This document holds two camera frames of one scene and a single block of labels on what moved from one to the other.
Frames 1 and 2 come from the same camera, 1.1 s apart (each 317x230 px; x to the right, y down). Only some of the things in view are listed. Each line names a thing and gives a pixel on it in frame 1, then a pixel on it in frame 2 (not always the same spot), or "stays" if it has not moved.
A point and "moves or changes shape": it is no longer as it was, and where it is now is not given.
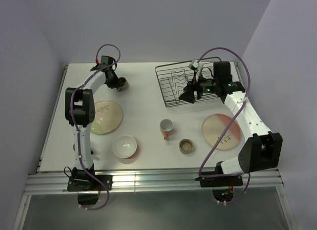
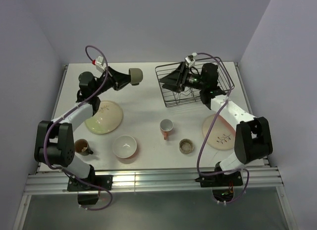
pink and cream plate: [214, 126] stays
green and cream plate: [108, 117] stays
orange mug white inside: [166, 127] stays
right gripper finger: [188, 94] -> [175, 77]
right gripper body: [205, 86] -> [191, 80]
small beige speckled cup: [186, 146] stays
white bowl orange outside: [124, 146] stays
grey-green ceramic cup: [123, 83] moves or changes shape
